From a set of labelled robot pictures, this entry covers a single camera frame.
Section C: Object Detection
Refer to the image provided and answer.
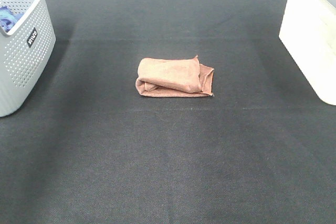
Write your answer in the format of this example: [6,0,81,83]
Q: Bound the brown microfibre towel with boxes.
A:
[135,56,214,98]

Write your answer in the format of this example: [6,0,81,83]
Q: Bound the grey perforated laundry basket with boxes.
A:
[1,0,56,117]

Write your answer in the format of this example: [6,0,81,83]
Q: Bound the white storage bin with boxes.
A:
[279,0,335,105]

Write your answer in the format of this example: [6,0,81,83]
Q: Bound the blue towel in basket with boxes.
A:
[1,6,23,33]

